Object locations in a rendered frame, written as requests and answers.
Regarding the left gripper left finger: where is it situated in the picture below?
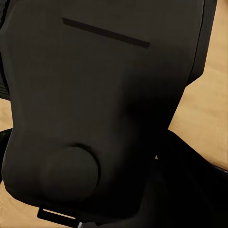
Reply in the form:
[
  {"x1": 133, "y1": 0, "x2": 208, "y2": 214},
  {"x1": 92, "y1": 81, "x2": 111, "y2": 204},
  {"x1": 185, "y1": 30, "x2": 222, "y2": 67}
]
[{"x1": 0, "y1": 128, "x2": 13, "y2": 183}]

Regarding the digital camera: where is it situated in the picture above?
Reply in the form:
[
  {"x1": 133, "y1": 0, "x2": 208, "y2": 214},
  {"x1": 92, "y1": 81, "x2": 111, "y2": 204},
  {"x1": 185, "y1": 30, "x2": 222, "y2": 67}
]
[{"x1": 0, "y1": 0, "x2": 218, "y2": 228}]

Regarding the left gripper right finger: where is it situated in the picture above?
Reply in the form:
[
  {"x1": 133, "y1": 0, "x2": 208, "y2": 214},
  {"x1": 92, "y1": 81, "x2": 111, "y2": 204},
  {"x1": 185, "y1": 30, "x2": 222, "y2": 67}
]
[{"x1": 157, "y1": 130, "x2": 228, "y2": 228}]

